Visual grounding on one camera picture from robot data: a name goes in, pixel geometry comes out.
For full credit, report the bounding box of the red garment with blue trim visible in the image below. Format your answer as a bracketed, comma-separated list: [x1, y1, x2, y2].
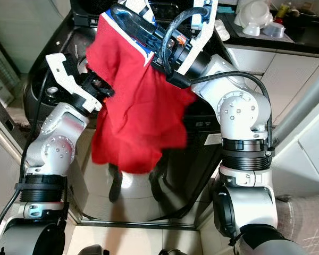
[85, 10, 197, 176]

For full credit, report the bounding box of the small steel bowl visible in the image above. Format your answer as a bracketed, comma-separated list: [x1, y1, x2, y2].
[262, 21, 287, 39]

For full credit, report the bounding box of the white washer label sticker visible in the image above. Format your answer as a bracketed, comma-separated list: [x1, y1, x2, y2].
[203, 132, 223, 146]

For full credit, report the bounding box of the yellow oil bottle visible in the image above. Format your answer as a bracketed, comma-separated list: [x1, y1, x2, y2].
[276, 2, 292, 20]

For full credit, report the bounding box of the grey woven fabric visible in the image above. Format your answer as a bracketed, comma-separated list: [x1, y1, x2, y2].
[275, 193, 319, 255]

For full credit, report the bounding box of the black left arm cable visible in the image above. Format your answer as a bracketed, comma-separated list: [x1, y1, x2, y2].
[0, 68, 44, 255]

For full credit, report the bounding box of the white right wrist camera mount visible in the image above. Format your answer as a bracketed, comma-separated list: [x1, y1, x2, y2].
[181, 0, 220, 76]

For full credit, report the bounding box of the black plastic basket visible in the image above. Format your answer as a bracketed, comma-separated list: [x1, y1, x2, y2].
[69, 0, 113, 28]

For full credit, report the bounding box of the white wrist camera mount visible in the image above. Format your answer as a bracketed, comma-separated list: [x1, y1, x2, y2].
[45, 53, 102, 112]
[181, 0, 220, 76]

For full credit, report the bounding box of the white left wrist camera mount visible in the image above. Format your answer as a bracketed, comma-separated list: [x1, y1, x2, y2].
[45, 53, 102, 112]

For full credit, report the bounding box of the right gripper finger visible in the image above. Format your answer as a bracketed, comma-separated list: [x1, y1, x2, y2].
[110, 10, 155, 51]
[117, 4, 164, 37]

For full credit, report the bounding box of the grey pipe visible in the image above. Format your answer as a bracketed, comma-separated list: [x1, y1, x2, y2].
[272, 68, 319, 150]

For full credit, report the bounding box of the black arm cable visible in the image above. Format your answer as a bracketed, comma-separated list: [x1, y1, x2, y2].
[161, 6, 275, 150]
[0, 68, 44, 255]

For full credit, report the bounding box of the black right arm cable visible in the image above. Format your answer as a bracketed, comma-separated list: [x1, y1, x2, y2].
[161, 6, 275, 150]

